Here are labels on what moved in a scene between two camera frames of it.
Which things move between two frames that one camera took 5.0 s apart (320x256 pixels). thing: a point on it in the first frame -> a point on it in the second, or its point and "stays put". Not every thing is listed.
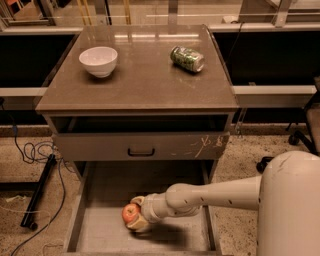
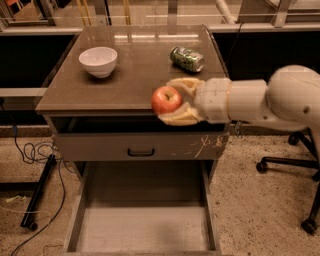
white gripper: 149,207 -> 212,99
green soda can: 187,58 stays put
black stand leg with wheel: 27,220 stays put
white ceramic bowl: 99,61 stays put
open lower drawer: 99,192 stays put
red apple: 129,212 -> 166,100
